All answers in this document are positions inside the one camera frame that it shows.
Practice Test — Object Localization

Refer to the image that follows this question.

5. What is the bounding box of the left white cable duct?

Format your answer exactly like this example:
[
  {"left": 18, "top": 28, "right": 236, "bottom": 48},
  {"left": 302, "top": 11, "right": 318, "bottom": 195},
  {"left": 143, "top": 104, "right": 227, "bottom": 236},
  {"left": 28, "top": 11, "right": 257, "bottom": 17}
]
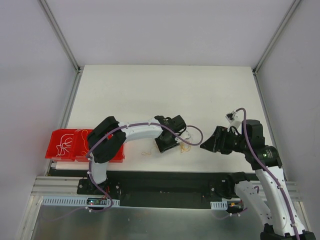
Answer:
[{"left": 42, "top": 196, "right": 120, "bottom": 208}]

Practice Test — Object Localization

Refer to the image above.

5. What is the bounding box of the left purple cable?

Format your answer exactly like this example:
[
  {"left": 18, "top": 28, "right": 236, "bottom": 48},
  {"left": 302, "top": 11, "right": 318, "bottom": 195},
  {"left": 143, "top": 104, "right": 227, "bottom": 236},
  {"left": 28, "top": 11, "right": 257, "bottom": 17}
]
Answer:
[{"left": 84, "top": 122, "right": 204, "bottom": 213}]

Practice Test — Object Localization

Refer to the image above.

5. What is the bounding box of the right aluminium frame post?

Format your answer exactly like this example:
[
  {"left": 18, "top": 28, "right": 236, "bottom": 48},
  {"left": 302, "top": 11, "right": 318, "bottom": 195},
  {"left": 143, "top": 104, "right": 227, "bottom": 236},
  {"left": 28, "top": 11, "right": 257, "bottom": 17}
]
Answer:
[{"left": 252, "top": 0, "right": 303, "bottom": 76}]

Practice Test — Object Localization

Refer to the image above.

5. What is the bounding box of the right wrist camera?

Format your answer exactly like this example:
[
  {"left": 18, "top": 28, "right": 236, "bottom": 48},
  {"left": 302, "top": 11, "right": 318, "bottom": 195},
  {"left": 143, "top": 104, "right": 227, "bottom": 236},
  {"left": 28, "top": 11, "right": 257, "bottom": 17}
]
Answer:
[{"left": 225, "top": 110, "right": 242, "bottom": 129}]

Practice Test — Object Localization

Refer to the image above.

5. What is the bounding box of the left aluminium frame post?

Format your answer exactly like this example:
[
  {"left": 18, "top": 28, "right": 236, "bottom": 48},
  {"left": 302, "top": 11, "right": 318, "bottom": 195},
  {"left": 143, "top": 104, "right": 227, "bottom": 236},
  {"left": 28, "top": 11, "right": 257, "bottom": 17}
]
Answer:
[{"left": 37, "top": 0, "right": 81, "bottom": 73}]

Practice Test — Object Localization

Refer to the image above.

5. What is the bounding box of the aluminium frame post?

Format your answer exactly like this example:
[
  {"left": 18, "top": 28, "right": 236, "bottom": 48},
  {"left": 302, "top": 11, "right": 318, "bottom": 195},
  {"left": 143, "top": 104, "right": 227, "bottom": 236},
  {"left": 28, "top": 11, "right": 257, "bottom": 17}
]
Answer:
[
  {"left": 252, "top": 0, "right": 303, "bottom": 76},
  {"left": 37, "top": 0, "right": 81, "bottom": 73}
]

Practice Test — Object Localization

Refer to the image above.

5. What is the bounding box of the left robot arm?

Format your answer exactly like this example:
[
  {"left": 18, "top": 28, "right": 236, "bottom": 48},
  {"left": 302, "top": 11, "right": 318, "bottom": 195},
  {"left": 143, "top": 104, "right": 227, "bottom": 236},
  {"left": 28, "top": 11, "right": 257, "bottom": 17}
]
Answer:
[{"left": 85, "top": 115, "right": 187, "bottom": 198}]

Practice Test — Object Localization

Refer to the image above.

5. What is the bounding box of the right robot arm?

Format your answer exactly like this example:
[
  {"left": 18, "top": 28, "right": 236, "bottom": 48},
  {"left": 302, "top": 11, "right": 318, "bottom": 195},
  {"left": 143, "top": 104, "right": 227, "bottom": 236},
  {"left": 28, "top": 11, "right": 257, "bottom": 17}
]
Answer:
[{"left": 200, "top": 119, "right": 316, "bottom": 240}]

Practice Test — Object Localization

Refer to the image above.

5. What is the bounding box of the right white cable duct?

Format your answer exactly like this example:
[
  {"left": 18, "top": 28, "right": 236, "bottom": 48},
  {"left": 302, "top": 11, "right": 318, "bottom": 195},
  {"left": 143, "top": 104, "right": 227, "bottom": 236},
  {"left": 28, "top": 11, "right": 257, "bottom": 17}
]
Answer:
[{"left": 210, "top": 201, "right": 228, "bottom": 211}]

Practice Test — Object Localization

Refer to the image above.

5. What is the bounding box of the red plastic bin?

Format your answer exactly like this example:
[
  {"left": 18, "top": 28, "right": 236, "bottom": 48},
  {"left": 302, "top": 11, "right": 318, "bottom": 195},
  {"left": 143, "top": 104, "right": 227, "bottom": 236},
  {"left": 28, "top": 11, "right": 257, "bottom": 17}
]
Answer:
[{"left": 44, "top": 128, "right": 126, "bottom": 164}]

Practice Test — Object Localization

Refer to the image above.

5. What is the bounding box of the white cable duct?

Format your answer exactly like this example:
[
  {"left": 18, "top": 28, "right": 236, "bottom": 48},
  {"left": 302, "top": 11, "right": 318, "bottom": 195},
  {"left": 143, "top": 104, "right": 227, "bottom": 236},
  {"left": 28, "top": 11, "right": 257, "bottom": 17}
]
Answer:
[
  {"left": 42, "top": 196, "right": 120, "bottom": 208},
  {"left": 210, "top": 201, "right": 228, "bottom": 211}
]

